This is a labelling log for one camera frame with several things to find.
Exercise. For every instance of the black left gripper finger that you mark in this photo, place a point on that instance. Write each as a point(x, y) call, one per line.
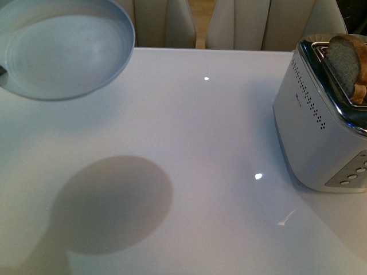
point(2, 71)

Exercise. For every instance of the light blue round plate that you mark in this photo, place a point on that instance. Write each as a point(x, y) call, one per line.
point(58, 50)

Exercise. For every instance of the slice of brown bread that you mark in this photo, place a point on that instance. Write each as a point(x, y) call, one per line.
point(346, 58)

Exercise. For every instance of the beige chair on left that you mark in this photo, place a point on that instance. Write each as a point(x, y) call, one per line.
point(161, 23)

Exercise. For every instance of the beige chair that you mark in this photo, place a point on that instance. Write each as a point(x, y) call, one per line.
point(161, 23)
point(274, 25)

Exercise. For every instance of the beige chair on right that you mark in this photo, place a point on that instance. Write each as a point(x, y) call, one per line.
point(274, 25)

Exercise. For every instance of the white chrome two-slot toaster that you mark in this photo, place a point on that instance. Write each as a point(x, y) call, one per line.
point(321, 131)

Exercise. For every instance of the dark grey washing machine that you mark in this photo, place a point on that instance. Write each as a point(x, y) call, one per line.
point(354, 15)

